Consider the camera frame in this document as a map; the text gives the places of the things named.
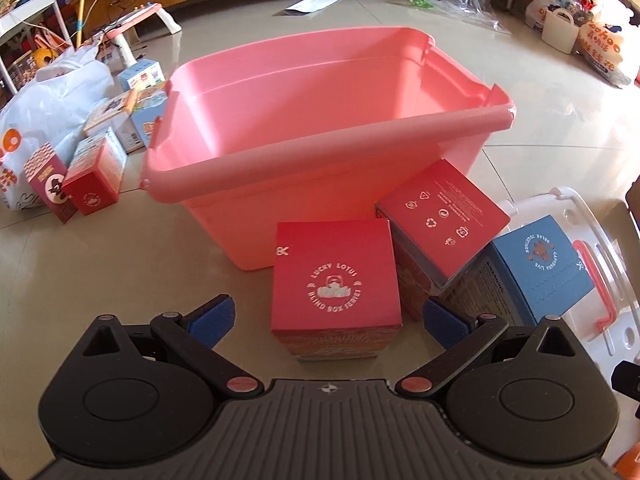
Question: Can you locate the white bag with orange print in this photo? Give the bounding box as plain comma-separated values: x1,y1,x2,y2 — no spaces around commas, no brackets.
577,0,639,88

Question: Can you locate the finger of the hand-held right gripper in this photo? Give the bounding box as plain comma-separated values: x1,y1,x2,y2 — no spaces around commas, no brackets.
611,359,640,395

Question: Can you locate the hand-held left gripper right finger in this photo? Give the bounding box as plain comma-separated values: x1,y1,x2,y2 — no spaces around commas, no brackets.
395,296,576,404

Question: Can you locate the red checkered box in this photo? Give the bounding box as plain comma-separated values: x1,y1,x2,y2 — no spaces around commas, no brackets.
24,142,77,224

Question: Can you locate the white bag of clothes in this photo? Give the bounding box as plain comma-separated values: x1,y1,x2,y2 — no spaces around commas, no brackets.
524,0,567,31

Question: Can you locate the white paper sheet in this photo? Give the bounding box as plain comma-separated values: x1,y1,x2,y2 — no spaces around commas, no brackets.
285,0,344,15

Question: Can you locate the clear plastic bag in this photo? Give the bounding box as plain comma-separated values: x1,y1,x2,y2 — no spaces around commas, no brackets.
409,0,512,36

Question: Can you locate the orange object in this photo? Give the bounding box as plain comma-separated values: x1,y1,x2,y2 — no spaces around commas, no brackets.
614,447,640,480

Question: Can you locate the red box with recycling symbols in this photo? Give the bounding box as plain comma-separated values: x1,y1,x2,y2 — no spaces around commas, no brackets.
375,159,511,322

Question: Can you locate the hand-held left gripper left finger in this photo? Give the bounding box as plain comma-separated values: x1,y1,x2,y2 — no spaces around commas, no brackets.
80,294,266,402

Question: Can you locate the pink and white stool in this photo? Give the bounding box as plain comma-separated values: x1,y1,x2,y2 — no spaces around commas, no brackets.
97,2,182,66

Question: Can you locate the clear lid with pink handle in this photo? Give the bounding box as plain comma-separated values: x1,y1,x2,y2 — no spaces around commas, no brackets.
492,186,640,411

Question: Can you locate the white shelf rack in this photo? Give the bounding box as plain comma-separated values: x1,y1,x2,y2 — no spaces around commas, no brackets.
0,0,74,96

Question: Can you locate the red and white box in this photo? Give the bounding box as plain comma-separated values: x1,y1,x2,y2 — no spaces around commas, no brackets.
62,129,127,217

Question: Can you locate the red box with round emblem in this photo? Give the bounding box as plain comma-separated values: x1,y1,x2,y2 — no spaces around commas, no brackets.
271,219,403,363

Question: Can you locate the cream cartoon box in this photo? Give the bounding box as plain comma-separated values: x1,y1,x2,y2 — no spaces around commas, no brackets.
82,92,137,137

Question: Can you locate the small light blue box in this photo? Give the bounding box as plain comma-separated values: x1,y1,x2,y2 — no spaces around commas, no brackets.
117,57,164,92

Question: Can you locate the small white handled basket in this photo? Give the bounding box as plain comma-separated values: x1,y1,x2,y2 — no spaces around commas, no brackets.
542,7,582,54

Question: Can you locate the white plastic shopping bag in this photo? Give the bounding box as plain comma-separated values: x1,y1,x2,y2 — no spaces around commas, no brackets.
0,45,116,212

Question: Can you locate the pink plastic storage bin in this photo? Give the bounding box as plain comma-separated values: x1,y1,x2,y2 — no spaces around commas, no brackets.
139,26,516,273

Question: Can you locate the yellow round toy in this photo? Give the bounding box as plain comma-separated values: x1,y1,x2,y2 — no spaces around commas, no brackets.
30,45,57,69

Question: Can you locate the blue bear print box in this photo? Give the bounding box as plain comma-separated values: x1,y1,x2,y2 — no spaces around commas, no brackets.
115,85,169,154

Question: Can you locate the blue cardboard box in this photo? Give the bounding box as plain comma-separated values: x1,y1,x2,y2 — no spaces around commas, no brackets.
445,215,596,328

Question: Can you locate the yellow and red toy stick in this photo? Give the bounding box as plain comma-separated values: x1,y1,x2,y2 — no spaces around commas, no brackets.
74,0,99,48

